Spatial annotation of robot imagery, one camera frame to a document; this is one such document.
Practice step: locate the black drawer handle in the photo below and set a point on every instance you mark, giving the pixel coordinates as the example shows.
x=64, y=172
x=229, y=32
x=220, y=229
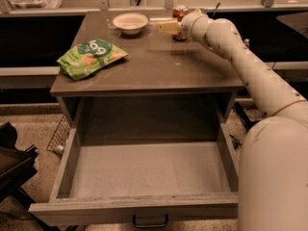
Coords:
x=150, y=223

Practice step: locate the open grey top drawer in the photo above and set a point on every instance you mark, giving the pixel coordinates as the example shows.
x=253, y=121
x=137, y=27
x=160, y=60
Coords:
x=99, y=184

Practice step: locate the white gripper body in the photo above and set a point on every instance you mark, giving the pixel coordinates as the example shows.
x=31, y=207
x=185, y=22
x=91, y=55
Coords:
x=187, y=25

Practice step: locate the black office chair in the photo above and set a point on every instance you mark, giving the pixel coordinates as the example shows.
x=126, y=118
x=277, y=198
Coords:
x=16, y=166

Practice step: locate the black chair base legs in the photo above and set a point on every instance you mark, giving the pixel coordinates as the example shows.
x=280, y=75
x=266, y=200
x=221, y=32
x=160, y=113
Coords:
x=246, y=121

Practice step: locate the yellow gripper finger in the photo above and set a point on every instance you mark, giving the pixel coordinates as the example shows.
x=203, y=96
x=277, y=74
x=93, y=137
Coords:
x=172, y=27

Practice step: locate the clear plastic water bottle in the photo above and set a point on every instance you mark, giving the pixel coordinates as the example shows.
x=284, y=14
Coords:
x=247, y=42

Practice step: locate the green chip bag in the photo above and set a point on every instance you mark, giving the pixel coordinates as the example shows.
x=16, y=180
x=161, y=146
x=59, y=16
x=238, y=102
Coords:
x=82, y=60

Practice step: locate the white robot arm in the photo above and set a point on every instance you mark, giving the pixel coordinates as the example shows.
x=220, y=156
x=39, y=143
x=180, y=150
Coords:
x=273, y=165

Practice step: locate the white paper bowl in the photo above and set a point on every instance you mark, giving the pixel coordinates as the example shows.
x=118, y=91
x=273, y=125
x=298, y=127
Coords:
x=130, y=23

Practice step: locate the wire mesh basket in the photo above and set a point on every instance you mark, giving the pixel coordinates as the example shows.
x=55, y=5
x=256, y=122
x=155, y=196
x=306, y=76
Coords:
x=59, y=138

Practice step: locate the grey cabinet with top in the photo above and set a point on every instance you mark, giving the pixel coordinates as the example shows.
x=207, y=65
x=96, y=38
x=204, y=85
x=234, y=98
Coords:
x=161, y=91

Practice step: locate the red coke can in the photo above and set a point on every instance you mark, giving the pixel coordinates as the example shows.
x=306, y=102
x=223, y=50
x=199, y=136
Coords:
x=179, y=12

